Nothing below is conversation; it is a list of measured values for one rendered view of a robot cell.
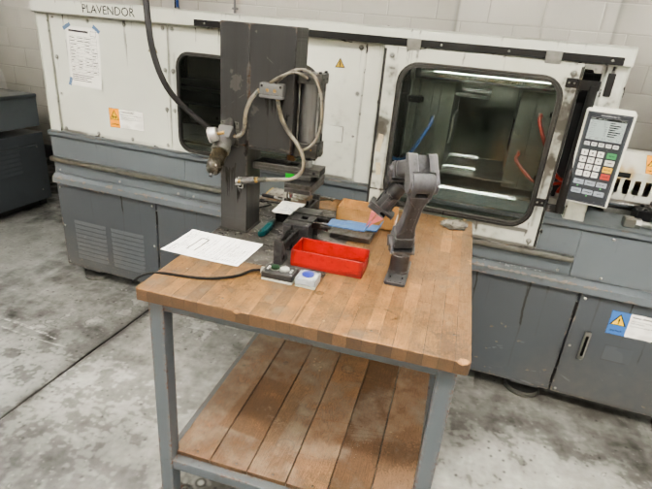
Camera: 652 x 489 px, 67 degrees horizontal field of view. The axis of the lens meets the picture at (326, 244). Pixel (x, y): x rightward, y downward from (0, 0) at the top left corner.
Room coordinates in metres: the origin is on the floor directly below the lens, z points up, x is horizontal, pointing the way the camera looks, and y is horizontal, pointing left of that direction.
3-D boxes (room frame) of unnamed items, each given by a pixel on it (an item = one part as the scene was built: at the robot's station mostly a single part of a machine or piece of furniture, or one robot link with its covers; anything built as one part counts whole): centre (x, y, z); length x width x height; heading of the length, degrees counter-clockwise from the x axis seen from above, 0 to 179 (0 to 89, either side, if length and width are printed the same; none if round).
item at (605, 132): (2.00, -1.06, 1.27); 0.23 x 0.18 x 0.38; 163
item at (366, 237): (1.85, -0.11, 0.91); 0.17 x 0.16 x 0.02; 166
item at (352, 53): (2.90, 0.17, 1.24); 2.95 x 0.98 x 0.90; 73
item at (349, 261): (1.54, -0.02, 0.93); 0.25 x 0.12 x 0.06; 76
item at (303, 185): (1.77, 0.17, 1.22); 0.26 x 0.18 x 0.30; 76
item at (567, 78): (2.14, -0.58, 1.21); 0.86 x 0.10 x 0.79; 73
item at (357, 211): (2.01, -0.17, 0.93); 0.25 x 0.13 x 0.08; 76
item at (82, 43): (2.82, 1.41, 1.41); 0.25 x 0.01 x 0.33; 73
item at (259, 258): (1.81, 0.17, 0.88); 0.65 x 0.50 x 0.03; 166
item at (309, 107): (1.76, 0.10, 1.37); 0.11 x 0.09 x 0.30; 166
